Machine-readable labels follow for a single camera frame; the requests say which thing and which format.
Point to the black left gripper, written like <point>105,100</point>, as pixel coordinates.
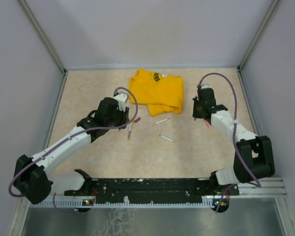
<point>125,116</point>

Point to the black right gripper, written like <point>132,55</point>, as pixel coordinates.
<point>195,114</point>

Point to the white yellow whiteboard marker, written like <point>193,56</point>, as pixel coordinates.
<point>129,132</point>

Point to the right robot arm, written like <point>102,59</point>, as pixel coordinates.
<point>253,154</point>

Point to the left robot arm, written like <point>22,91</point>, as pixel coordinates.
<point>34,177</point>

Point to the orange pink highlighter pen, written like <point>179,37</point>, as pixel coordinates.
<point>207,124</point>

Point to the thin white yellow-end pen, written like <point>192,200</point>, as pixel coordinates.
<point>163,120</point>

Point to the white blue-end pen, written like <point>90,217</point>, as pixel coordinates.
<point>164,137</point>

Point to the yellow folded t-shirt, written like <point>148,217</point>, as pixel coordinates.
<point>161,93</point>

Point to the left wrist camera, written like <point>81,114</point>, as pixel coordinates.
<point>122,99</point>

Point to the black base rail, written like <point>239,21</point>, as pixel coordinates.
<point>143,193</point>

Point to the aluminium frame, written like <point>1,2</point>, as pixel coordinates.
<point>243,49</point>

